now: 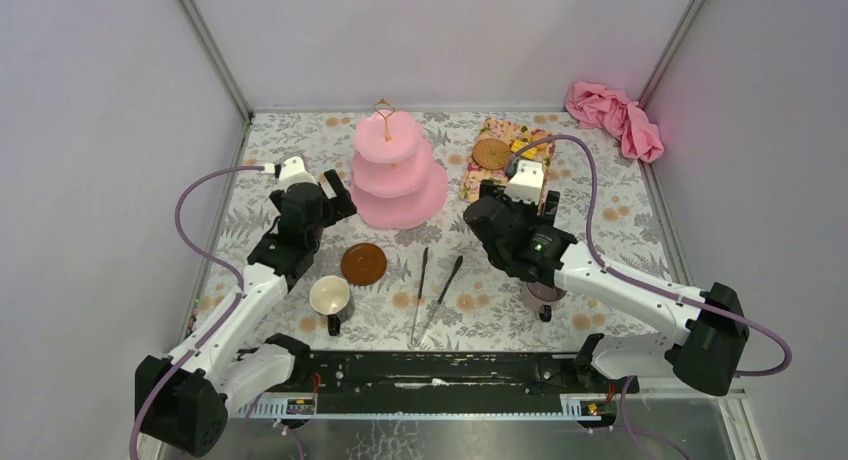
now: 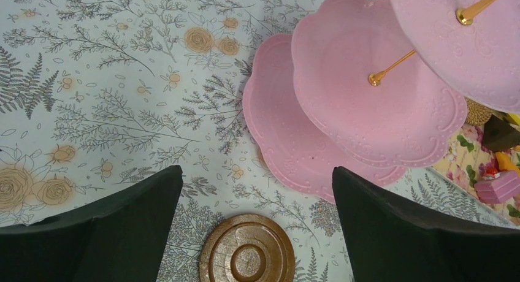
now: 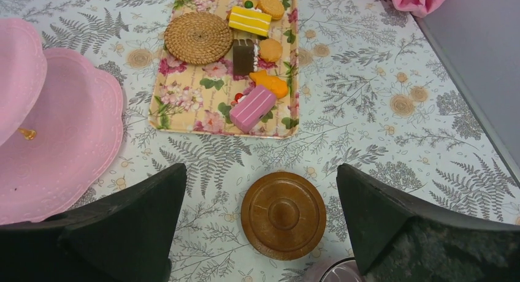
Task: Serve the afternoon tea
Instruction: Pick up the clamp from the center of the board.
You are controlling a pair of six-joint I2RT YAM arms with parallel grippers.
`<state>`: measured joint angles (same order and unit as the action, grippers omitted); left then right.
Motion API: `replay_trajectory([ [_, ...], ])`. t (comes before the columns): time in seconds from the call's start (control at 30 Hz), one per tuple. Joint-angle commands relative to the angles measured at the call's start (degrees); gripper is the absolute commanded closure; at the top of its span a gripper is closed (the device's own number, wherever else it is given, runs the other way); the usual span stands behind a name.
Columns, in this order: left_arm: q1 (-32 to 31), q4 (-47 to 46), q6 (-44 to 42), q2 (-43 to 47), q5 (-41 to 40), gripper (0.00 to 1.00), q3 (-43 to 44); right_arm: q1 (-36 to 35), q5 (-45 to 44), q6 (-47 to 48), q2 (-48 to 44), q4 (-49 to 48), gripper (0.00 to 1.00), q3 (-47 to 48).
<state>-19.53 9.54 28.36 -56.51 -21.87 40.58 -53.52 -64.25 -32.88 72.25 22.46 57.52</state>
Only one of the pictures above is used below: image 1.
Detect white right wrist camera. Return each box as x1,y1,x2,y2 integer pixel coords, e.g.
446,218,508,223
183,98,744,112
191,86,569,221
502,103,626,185
504,159,545,205

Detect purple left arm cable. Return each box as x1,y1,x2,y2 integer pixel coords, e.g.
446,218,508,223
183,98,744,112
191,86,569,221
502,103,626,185
129,166,276,460

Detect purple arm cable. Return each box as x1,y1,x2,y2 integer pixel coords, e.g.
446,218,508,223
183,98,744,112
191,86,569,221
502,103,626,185
129,166,276,460
510,134,794,379

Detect floral rectangular serving tray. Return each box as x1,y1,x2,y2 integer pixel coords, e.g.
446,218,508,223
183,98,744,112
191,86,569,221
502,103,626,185
458,117,556,202

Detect brown saucer left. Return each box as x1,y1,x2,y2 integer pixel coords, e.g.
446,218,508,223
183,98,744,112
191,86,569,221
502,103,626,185
340,243,388,286

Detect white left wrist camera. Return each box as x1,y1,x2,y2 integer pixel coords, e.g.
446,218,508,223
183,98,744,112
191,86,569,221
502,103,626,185
262,156,319,191

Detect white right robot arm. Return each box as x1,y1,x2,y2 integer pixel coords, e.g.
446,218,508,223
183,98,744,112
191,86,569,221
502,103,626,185
463,180,750,396

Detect mauve mug black handle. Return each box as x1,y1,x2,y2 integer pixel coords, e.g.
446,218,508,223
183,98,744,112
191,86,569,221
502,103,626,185
521,282,566,323

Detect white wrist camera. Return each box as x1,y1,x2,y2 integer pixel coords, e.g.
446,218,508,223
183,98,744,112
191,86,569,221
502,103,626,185
262,156,319,191
504,159,545,205

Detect pink three-tier cake stand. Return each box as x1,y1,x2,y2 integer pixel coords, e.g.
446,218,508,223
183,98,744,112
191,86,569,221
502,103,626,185
350,99,448,230

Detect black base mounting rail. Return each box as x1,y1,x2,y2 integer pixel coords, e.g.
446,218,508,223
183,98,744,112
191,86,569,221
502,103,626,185
254,350,640,423

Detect floral tablecloth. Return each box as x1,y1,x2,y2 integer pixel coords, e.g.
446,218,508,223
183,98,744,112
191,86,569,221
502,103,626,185
197,112,670,352

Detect crumpled pink cloth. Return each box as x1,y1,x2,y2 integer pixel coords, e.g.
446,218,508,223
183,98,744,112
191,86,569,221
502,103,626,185
564,81,665,163

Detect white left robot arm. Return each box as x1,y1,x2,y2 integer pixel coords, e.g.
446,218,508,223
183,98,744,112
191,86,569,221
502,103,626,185
129,158,357,459

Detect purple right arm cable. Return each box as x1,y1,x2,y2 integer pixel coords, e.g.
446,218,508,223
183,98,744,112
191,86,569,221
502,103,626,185
510,134,794,379

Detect round woven brown coaster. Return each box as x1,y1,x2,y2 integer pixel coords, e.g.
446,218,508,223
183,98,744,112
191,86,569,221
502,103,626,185
472,138,512,170

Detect yellow cake piece toy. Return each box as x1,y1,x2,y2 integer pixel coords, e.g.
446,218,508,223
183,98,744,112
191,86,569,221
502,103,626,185
510,140,549,162

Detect cream mug black handle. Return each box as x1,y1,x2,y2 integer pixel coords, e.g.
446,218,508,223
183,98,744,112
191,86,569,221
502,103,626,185
309,275,355,337

